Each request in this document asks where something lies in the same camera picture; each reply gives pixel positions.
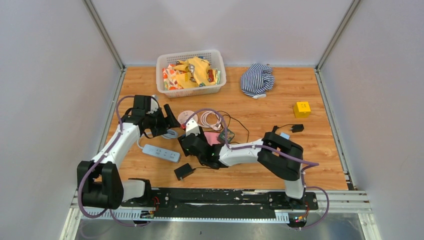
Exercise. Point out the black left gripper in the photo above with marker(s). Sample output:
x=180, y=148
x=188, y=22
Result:
x=171, y=122

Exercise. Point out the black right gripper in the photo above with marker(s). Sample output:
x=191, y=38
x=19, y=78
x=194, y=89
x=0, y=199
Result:
x=181, y=139

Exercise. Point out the pink triangular power strip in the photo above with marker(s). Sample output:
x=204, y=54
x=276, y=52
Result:
x=212, y=138

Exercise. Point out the dark green adapter plug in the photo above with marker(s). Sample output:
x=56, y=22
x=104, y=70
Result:
x=226, y=136

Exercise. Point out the light blue charger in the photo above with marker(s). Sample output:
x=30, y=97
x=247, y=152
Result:
x=284, y=135

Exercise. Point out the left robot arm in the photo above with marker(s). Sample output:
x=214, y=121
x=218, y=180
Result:
x=98, y=179

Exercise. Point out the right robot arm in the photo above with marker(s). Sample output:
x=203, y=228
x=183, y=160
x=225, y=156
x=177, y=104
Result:
x=279, y=155

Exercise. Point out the small black plug adapter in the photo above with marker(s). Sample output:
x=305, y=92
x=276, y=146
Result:
x=295, y=128

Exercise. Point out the round pink power strip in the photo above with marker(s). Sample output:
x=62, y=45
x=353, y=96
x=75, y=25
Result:
x=187, y=115

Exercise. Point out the white power strip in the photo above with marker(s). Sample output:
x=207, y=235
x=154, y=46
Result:
x=161, y=153

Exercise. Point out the black power adapter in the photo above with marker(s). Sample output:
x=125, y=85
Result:
x=183, y=171

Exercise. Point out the yellow patterned clothes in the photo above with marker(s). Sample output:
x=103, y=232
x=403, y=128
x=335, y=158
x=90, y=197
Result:
x=194, y=72

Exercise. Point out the white plastic basket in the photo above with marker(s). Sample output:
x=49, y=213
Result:
x=213, y=56

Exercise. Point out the blue white striped cloth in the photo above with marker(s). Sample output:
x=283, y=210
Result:
x=257, y=80

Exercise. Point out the yellow cube socket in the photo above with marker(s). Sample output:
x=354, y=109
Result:
x=302, y=109

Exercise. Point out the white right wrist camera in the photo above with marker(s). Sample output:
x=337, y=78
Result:
x=191, y=127

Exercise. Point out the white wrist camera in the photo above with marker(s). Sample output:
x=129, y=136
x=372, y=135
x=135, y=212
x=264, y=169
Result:
x=154, y=105
x=191, y=127

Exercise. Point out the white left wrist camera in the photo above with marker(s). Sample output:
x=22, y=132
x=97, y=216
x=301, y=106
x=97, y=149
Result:
x=154, y=105

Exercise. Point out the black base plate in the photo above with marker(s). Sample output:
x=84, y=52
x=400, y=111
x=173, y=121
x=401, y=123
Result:
x=215, y=203

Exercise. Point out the aluminium frame rail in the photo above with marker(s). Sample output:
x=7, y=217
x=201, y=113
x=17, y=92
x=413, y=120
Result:
x=104, y=33

